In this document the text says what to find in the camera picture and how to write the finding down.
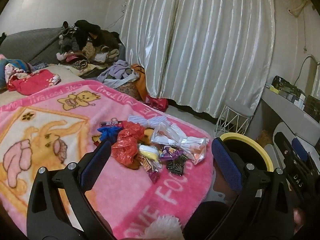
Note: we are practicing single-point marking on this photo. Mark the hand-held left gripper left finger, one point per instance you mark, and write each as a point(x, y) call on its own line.
point(96, 160)

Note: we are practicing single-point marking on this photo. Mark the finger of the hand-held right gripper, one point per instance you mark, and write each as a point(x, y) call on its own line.
point(299, 150)
point(283, 142)

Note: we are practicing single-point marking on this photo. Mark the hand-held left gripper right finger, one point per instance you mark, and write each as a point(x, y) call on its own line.
point(226, 165)

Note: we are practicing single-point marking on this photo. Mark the yellow rimmed black bin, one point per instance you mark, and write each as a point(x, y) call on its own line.
point(266, 160)

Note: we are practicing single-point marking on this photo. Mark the green pea snack packet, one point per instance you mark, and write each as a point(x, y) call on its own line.
point(177, 166)

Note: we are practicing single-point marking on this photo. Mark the person's right hand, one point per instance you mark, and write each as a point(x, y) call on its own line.
point(299, 217)

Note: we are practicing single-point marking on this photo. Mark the blue plastic glove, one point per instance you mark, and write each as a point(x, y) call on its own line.
point(107, 132)

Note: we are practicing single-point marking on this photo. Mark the red plastic bag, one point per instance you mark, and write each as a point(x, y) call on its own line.
point(125, 145)

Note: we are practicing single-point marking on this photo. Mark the clear silver wrapper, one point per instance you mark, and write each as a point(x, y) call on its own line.
point(195, 147)

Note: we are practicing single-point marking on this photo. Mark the white desk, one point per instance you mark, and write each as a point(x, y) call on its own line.
point(280, 105)

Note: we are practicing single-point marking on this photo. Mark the red purple packet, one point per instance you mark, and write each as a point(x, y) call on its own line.
point(110, 124)

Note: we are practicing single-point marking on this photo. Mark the brown orange packet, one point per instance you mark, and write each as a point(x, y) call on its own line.
point(135, 163)

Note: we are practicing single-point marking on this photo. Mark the yellow white wrapper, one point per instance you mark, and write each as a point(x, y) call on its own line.
point(148, 152)

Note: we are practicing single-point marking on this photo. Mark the pink silver wrapper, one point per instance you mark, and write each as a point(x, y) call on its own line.
point(151, 170)

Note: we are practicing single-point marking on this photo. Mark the yellow sponge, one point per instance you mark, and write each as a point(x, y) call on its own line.
point(271, 88)

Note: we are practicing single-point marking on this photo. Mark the dark green patterned bag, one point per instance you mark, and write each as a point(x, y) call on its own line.
point(282, 83)

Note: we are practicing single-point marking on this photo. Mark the pink printed blanket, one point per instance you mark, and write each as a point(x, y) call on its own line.
point(140, 200)

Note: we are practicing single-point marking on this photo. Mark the purple wrapper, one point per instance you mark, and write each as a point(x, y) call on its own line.
point(167, 153)

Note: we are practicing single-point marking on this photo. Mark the white plastic bag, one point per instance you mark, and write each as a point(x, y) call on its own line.
point(165, 135)

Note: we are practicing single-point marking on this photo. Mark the floral fabric bag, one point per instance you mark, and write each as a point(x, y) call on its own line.
point(127, 90)

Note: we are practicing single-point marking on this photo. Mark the white fluffy item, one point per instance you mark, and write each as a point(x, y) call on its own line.
point(162, 226)

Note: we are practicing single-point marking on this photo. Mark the beige bed sheet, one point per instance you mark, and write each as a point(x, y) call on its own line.
point(67, 74)

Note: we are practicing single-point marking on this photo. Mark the orange bag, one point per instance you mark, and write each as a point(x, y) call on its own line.
point(140, 80)

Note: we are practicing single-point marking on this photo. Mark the lavender cloth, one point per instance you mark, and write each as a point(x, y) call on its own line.
point(117, 70)

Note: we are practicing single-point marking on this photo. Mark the red floral cloth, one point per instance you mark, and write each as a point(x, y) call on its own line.
point(32, 82)

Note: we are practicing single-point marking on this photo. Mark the colourful patterned cloth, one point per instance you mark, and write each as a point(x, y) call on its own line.
point(15, 66)

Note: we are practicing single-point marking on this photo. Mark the cream satin curtain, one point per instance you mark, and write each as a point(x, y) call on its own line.
point(200, 42)

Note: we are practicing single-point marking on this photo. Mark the pile of clothes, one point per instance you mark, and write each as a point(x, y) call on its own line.
point(87, 35)

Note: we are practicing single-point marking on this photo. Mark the grey sofa back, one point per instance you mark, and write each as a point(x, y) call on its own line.
point(25, 45)

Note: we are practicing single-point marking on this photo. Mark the white wall pipe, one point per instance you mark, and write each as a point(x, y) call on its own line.
point(300, 5)

